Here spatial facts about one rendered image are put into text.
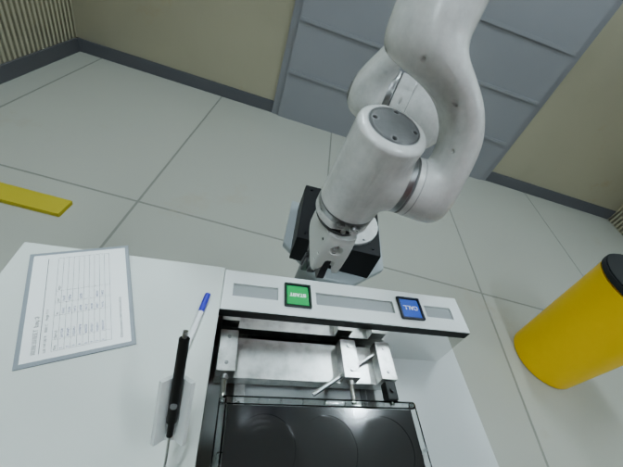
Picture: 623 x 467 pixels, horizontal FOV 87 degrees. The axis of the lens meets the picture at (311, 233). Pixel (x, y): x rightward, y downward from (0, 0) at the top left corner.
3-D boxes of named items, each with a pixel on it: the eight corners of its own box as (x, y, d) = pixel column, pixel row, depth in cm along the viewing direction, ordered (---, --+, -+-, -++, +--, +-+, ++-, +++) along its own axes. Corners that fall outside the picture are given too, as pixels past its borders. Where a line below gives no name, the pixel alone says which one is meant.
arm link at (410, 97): (352, 151, 89) (387, 58, 73) (416, 177, 88) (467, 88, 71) (340, 172, 80) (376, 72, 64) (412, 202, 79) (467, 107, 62)
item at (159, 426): (184, 460, 43) (186, 429, 34) (151, 461, 42) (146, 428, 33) (192, 410, 47) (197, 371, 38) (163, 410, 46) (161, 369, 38)
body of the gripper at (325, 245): (371, 242, 46) (342, 277, 55) (363, 187, 51) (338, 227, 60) (320, 234, 44) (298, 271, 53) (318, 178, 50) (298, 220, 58)
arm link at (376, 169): (384, 191, 49) (325, 170, 48) (436, 119, 39) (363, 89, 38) (380, 234, 44) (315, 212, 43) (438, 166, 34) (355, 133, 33)
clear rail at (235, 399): (413, 410, 65) (417, 408, 64) (217, 405, 56) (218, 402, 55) (412, 403, 66) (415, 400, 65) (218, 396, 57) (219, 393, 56)
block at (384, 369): (391, 384, 68) (398, 379, 66) (376, 384, 67) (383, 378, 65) (383, 348, 74) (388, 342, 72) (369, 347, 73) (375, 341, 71)
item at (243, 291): (438, 360, 83) (471, 333, 74) (212, 345, 70) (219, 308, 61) (425, 327, 90) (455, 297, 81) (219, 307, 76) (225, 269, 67)
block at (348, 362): (355, 384, 66) (362, 377, 64) (339, 383, 65) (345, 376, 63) (349, 346, 72) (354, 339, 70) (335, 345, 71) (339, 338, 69)
